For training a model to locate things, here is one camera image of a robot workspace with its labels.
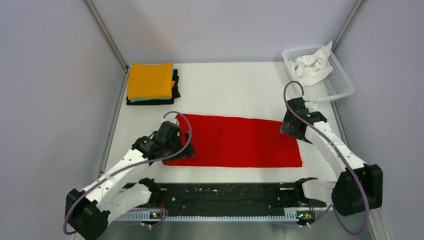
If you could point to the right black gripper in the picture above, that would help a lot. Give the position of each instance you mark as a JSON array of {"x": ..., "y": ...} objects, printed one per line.
[{"x": 286, "y": 128}]

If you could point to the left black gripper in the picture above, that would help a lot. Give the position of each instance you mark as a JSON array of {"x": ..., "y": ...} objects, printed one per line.
[{"x": 178, "y": 138}]

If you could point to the red t shirt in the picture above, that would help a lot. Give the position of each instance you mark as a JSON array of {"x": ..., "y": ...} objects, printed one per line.
[{"x": 238, "y": 142}]

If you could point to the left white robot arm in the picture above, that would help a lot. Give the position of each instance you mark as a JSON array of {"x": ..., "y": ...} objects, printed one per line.
[{"x": 89, "y": 211}]

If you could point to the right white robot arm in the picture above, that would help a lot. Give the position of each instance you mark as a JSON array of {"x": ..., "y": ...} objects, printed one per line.
[{"x": 357, "y": 182}]

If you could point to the white crumpled t shirt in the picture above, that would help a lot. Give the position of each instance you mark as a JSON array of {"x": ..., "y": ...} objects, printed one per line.
[{"x": 313, "y": 68}]

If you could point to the white plastic basket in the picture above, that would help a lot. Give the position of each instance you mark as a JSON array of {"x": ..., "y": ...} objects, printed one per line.
[{"x": 335, "y": 86}]

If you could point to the orange folded t shirt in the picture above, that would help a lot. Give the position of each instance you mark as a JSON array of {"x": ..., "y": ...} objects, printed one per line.
[{"x": 150, "y": 81}]

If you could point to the black folded t shirt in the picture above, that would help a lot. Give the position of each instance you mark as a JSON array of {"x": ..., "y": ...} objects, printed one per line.
[{"x": 158, "y": 102}]

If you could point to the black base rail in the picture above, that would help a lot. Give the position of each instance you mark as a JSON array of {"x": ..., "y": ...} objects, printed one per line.
[{"x": 228, "y": 199}]

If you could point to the white cable duct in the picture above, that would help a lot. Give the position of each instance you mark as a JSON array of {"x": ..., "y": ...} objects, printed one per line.
[{"x": 147, "y": 216}]

